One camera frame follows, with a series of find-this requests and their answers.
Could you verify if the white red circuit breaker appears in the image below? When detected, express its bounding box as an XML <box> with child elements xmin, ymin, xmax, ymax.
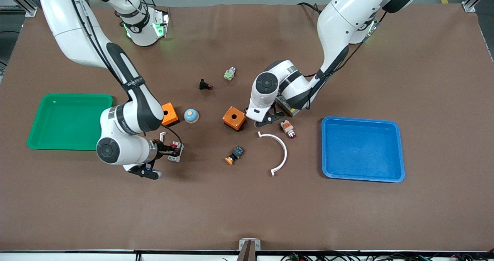
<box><xmin>167</xmin><ymin>141</ymin><xmax>184</xmax><ymax>163</ymax></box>

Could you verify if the orange black button box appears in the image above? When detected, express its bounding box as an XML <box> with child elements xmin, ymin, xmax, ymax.
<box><xmin>160</xmin><ymin>102</ymin><xmax>180</xmax><ymax>127</ymax></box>
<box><xmin>222</xmin><ymin>106</ymin><xmax>247</xmax><ymax>132</ymax></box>

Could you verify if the yellow mushroom push button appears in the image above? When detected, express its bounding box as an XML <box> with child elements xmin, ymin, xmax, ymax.
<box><xmin>225</xmin><ymin>146</ymin><xmax>244</xmax><ymax>165</ymax></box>

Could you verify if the brown table mat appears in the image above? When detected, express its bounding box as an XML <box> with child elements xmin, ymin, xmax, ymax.
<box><xmin>0</xmin><ymin>4</ymin><xmax>494</xmax><ymax>252</ymax></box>

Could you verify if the green plastic tray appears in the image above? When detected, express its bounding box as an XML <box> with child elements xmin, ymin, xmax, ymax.
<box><xmin>26</xmin><ymin>93</ymin><xmax>114</xmax><ymax>151</ymax></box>

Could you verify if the large white curved clamp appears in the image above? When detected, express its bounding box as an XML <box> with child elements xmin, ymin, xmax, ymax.
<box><xmin>257</xmin><ymin>131</ymin><xmax>288</xmax><ymax>177</ymax></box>

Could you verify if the red orange indicator lamp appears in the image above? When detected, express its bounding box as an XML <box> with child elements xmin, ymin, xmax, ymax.
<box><xmin>280</xmin><ymin>120</ymin><xmax>297</xmax><ymax>139</ymax></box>

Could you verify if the metal mesh power supply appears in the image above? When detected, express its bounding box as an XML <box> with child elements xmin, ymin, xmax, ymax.
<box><xmin>276</xmin><ymin>96</ymin><xmax>302</xmax><ymax>117</ymax></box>

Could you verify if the blue plastic tray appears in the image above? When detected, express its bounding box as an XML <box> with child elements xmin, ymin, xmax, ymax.
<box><xmin>321</xmin><ymin>116</ymin><xmax>406</xmax><ymax>183</ymax></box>

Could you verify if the grey metal bracket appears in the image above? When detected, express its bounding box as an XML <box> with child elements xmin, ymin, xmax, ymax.
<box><xmin>239</xmin><ymin>238</ymin><xmax>261</xmax><ymax>252</ymax></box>

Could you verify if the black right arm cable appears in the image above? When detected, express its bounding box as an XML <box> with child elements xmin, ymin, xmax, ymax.
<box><xmin>68</xmin><ymin>0</ymin><xmax>183</xmax><ymax>146</ymax></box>

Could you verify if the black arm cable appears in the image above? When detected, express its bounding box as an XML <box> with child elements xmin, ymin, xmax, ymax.
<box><xmin>301</xmin><ymin>10</ymin><xmax>386</xmax><ymax>111</ymax></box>
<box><xmin>68</xmin><ymin>0</ymin><xmax>183</xmax><ymax>146</ymax></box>

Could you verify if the white table edge rail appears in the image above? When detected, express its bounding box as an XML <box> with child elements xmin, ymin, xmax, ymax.
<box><xmin>0</xmin><ymin>252</ymin><xmax>494</xmax><ymax>261</ymax></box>

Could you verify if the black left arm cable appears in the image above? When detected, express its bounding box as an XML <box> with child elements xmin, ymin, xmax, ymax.
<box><xmin>301</xmin><ymin>10</ymin><xmax>386</xmax><ymax>111</ymax></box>

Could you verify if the black base power cable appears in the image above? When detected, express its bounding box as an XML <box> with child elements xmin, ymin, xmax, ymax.
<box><xmin>296</xmin><ymin>2</ymin><xmax>323</xmax><ymax>14</ymax></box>

